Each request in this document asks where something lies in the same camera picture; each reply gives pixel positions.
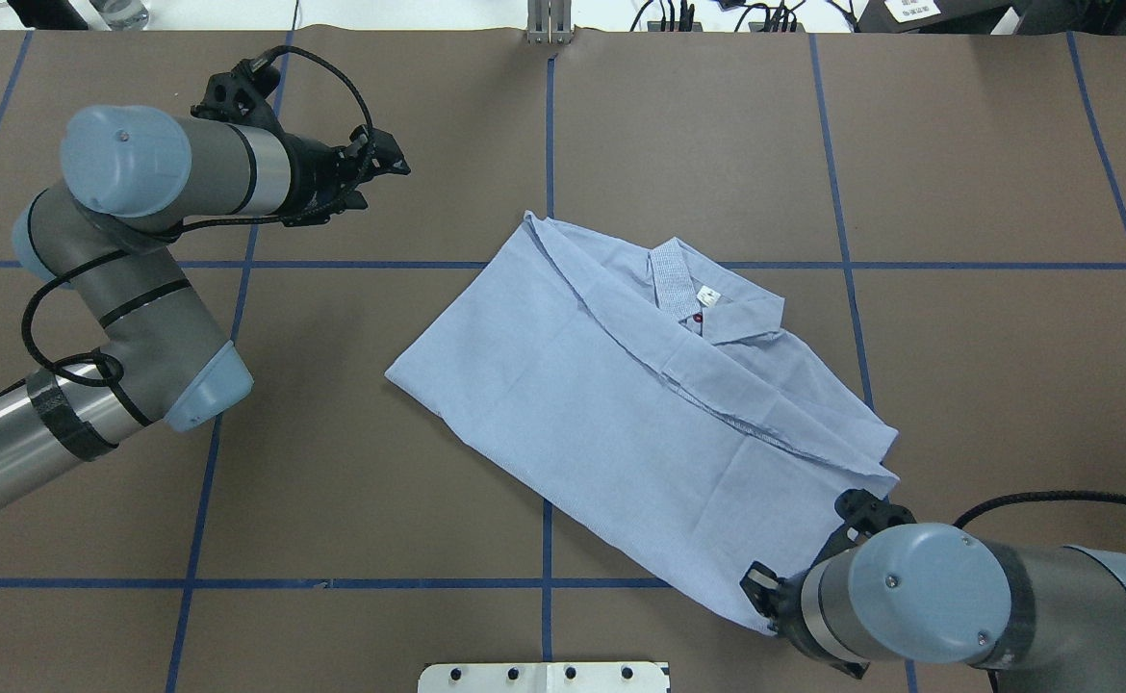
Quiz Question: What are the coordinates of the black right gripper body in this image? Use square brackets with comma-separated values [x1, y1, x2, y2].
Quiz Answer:
[740, 561, 824, 656]

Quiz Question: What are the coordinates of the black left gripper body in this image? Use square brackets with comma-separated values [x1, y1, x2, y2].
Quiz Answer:
[283, 135, 370, 226]

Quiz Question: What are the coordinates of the blue striped button shirt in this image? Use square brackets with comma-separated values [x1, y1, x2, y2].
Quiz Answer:
[386, 214, 899, 634]

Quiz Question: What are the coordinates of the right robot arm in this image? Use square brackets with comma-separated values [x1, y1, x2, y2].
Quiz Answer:
[740, 523, 1126, 692]

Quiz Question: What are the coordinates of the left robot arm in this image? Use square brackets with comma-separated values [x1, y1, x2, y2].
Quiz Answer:
[0, 104, 410, 510]

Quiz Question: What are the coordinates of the clear water bottle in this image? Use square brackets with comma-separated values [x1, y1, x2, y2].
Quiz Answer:
[90, 0, 150, 32]

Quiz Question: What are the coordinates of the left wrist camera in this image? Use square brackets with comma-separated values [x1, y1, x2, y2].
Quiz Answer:
[190, 57, 283, 133]

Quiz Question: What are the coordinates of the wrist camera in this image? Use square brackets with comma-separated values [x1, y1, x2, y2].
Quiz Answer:
[824, 490, 918, 553]
[190, 57, 283, 133]

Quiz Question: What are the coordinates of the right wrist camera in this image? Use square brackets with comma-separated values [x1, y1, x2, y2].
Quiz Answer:
[824, 490, 918, 553]

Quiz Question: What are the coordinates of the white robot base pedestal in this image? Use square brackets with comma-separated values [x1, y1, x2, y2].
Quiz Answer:
[417, 661, 672, 692]

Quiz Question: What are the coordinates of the aluminium frame post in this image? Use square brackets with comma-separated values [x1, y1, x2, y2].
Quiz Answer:
[525, 0, 575, 45]

